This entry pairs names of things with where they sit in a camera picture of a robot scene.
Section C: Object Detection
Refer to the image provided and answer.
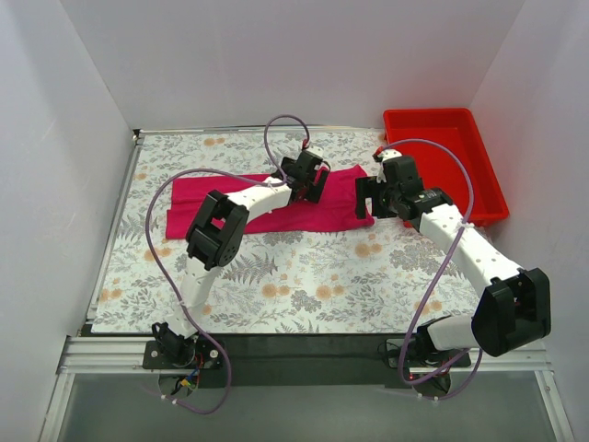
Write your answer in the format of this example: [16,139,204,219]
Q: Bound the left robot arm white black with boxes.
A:
[152,147,330,368]

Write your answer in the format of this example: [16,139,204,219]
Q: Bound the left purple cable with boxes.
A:
[144,113,328,415]

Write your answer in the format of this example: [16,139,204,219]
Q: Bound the magenta t shirt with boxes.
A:
[165,165,375,239]

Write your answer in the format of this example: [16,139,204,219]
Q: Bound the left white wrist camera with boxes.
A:
[306,145,324,158]

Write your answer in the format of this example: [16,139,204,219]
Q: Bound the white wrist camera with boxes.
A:
[373,146,403,163]
[306,145,324,158]

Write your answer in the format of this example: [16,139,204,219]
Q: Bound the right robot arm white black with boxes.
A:
[355,150,551,366]

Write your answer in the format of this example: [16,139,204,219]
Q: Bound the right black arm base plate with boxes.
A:
[376,337,460,368]

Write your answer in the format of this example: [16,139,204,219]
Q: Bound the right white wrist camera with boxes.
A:
[373,146,403,163]

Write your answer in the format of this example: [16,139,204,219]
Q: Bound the floral patterned table mat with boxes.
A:
[91,130,479,334]

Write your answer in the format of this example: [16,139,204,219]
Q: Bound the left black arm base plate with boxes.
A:
[142,340,225,370]

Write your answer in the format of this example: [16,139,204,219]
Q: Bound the red plastic bin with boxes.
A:
[383,108,509,227]

